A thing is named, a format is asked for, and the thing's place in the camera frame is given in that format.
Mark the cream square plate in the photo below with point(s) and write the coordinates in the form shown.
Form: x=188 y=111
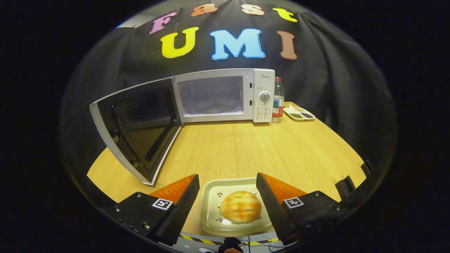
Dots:
x=211 y=196

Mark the black table clamp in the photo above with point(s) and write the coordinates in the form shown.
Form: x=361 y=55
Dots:
x=367 y=168
x=345 y=188

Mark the golden bread bun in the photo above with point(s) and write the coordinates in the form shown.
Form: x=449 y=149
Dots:
x=240 y=207

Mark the white microwave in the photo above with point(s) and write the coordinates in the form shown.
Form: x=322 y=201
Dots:
x=140 y=119

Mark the divided dish of beans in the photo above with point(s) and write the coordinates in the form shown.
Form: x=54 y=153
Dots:
x=299 y=115

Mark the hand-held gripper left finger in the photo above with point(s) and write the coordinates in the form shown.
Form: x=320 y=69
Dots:
x=181 y=214

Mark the black backdrop cloth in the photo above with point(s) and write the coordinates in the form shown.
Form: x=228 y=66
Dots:
x=334 y=88

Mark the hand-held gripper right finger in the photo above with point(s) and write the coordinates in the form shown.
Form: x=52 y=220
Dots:
x=276 y=211

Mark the clear plastic water bottle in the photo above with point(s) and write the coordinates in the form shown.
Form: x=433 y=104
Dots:
x=278 y=105

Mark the yellow black hazard tape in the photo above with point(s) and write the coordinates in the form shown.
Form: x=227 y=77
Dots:
x=204 y=241

